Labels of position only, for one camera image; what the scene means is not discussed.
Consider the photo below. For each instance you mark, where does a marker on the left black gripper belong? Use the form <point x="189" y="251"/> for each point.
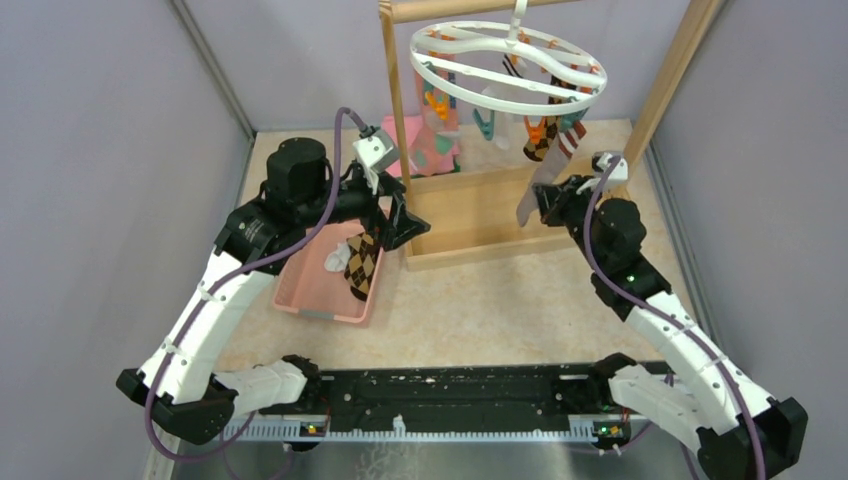
<point x="400" y="225"/>

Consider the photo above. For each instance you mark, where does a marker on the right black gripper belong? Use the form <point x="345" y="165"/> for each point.
<point x="554" y="199"/>

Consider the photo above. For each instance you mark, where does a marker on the brown argyle sock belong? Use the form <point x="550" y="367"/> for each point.
<point x="362" y="265"/>
<point x="541" y="136"/>

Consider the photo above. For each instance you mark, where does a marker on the grey sock red stripes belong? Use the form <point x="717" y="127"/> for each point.
<point x="554" y="163"/>

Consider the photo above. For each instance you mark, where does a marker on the white sock black stripes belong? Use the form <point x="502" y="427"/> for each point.
<point x="338" y="260"/>

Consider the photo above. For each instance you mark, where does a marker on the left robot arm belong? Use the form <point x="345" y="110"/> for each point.
<point x="178" y="386"/>

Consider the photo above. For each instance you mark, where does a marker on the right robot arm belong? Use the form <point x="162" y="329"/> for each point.
<point x="734" y="427"/>

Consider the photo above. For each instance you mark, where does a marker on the wooden hanger rack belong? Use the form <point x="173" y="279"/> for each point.
<point x="472" y="211"/>

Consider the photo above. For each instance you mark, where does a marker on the white round clip hanger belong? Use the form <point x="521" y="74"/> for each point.
<point x="506" y="67"/>

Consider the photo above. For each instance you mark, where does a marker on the pink patterned sock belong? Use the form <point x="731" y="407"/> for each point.
<point x="434" y="147"/>

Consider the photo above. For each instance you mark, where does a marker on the teal clip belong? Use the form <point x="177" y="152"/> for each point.
<point x="485" y="123"/>

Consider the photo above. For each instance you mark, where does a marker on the pink plastic basket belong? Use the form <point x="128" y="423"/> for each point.
<point x="307" y="289"/>

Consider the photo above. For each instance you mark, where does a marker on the orange clip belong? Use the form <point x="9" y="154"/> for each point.
<point x="440" y="102"/>

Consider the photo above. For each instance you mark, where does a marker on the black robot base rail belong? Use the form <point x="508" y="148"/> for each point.
<point x="479" y="402"/>

